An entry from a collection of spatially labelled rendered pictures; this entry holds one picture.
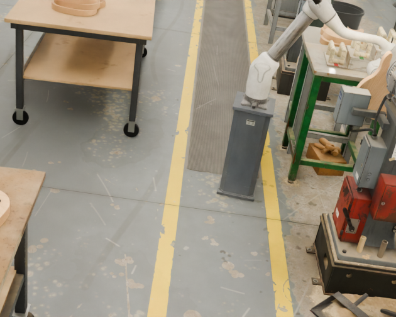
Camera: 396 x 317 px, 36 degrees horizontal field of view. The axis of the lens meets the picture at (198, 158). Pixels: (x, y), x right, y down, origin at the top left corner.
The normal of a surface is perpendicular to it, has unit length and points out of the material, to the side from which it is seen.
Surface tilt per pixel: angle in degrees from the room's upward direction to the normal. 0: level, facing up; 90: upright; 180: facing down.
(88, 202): 0
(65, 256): 0
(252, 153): 90
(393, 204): 90
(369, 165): 90
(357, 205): 90
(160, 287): 0
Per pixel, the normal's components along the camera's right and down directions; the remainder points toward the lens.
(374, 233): -0.02, 0.36
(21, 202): 0.15, -0.86
